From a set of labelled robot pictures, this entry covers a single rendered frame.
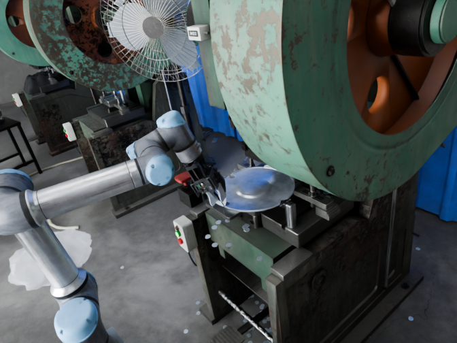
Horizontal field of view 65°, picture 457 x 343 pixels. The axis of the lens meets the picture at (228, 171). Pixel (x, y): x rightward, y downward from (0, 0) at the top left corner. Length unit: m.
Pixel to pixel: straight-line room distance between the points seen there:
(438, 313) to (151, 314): 1.36
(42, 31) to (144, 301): 1.52
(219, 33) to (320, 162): 0.30
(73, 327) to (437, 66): 1.24
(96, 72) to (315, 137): 1.80
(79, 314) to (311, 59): 0.94
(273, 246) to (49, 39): 1.61
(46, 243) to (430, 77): 1.17
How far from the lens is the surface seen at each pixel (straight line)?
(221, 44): 0.68
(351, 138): 0.76
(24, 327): 2.33
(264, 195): 1.24
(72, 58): 2.27
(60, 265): 1.21
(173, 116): 1.05
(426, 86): 1.15
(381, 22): 0.85
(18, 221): 0.97
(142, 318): 2.03
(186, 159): 1.09
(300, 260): 1.19
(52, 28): 2.24
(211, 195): 1.19
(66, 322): 1.19
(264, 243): 1.26
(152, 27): 1.80
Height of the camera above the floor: 1.47
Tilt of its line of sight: 29 degrees down
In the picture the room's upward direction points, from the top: 9 degrees counter-clockwise
